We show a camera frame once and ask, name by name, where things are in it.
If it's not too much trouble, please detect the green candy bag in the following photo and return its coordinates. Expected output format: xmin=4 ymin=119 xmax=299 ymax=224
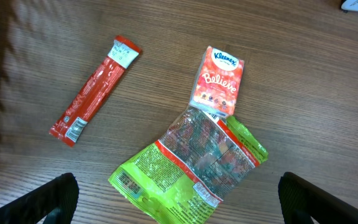
xmin=109 ymin=106 xmax=269 ymax=223

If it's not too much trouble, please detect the red tissue pack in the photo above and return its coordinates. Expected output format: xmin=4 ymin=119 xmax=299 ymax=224
xmin=189 ymin=46 xmax=245 ymax=118

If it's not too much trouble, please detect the red snack bar wrapper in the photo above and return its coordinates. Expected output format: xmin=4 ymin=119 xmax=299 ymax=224
xmin=49 ymin=35 xmax=142 ymax=147

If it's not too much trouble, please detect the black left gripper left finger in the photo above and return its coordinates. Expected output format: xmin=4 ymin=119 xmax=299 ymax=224
xmin=0 ymin=173 xmax=79 ymax=224

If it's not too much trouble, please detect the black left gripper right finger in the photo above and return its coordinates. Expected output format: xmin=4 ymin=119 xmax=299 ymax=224
xmin=278 ymin=172 xmax=358 ymax=224

